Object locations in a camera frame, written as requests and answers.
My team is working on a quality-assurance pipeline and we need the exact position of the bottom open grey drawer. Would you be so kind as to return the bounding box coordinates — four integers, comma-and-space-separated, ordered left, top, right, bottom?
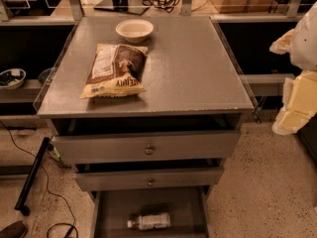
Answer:
90, 186, 214, 238

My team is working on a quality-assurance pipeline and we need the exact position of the middle grey drawer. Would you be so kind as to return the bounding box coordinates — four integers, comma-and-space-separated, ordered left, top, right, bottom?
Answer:
74, 167, 224, 191

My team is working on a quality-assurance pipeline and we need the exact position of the dark shoe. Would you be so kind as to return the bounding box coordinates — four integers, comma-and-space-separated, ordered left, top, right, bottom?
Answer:
0, 221, 28, 238

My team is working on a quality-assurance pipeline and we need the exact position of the dark bowl on shelf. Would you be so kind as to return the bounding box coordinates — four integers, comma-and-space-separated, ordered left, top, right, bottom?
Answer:
38, 67, 56, 84

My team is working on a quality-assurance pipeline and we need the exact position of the clear plastic water bottle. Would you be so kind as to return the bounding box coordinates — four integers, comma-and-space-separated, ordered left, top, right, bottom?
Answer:
127, 212, 171, 231

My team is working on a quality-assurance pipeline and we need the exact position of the black floor cable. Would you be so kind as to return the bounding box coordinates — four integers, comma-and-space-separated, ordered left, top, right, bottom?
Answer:
0, 120, 79, 238

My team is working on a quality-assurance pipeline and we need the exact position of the top grey drawer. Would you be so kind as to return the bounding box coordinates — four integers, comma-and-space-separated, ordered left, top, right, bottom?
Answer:
53, 130, 241, 164

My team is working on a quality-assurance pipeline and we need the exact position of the black bar on floor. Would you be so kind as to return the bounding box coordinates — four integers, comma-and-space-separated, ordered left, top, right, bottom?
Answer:
15, 137, 50, 216

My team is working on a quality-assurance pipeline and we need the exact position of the grey drawer cabinet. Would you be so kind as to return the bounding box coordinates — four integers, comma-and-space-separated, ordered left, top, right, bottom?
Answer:
33, 15, 259, 238

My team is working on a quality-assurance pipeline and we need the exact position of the brown yellow chip bag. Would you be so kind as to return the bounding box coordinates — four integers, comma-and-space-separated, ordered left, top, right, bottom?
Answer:
80, 44, 148, 99

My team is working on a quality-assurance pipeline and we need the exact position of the white bowl with items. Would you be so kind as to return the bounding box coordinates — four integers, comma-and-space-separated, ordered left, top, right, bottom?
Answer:
0, 68, 26, 90

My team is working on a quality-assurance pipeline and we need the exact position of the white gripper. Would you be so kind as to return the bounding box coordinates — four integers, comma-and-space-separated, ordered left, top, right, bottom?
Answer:
269, 3, 317, 135

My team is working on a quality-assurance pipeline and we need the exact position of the white paper bowl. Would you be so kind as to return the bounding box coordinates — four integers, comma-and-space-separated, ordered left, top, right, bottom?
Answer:
116, 19, 154, 44

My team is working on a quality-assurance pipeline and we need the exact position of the grey side shelf beam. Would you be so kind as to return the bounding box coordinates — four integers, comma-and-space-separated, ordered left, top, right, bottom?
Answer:
242, 73, 295, 96

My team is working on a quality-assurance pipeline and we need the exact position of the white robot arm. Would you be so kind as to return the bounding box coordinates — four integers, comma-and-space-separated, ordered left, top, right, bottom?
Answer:
269, 2, 317, 135

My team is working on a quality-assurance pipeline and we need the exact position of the black monitor stand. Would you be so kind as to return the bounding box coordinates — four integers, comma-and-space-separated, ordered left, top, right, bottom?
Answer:
94, 0, 149, 16

